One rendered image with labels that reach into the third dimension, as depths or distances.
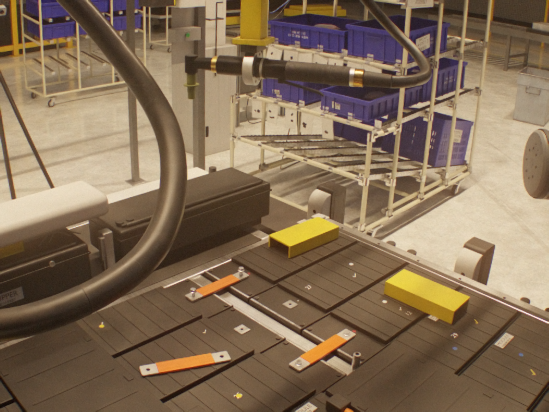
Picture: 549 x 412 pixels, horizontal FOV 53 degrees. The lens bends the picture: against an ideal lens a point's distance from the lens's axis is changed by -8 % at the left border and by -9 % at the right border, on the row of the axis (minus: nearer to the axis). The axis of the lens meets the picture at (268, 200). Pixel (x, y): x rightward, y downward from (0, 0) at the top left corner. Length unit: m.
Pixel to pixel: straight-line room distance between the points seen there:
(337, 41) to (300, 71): 2.32
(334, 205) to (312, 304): 0.56
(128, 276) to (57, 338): 0.54
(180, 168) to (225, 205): 0.75
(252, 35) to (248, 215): 0.43
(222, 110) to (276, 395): 4.17
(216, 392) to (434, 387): 0.35
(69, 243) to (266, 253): 0.44
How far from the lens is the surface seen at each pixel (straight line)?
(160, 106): 0.67
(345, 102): 3.51
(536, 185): 1.68
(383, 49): 3.50
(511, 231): 4.13
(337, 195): 1.69
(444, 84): 4.19
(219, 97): 4.94
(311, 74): 1.37
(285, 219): 1.80
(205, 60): 1.46
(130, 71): 0.68
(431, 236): 3.83
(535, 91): 7.10
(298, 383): 0.97
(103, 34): 0.70
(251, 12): 1.39
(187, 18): 3.86
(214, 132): 4.99
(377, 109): 3.50
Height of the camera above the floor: 1.64
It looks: 23 degrees down
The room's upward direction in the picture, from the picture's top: 2 degrees clockwise
